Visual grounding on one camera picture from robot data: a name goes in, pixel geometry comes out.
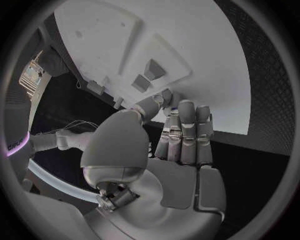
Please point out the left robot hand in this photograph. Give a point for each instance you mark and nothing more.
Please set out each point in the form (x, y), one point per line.
(173, 187)

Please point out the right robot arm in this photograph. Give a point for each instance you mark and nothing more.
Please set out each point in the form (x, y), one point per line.
(46, 141)

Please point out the white task board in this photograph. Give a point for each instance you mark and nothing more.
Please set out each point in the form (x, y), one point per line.
(199, 41)

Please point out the grey short cylinder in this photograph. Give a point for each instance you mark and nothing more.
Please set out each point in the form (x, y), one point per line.
(157, 99)

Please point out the grey peg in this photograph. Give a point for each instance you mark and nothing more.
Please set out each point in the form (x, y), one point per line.
(167, 95)

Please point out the small grey block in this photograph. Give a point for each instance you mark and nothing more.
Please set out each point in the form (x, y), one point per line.
(141, 83)

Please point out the glowing light bar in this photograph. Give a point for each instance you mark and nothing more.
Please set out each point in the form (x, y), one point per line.
(58, 181)

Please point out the large grey block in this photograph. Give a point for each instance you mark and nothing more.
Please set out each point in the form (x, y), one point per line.
(155, 70)

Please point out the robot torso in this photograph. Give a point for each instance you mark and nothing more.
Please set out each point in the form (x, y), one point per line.
(16, 129)

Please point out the equipment rack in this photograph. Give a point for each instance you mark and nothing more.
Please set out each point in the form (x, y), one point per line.
(31, 76)

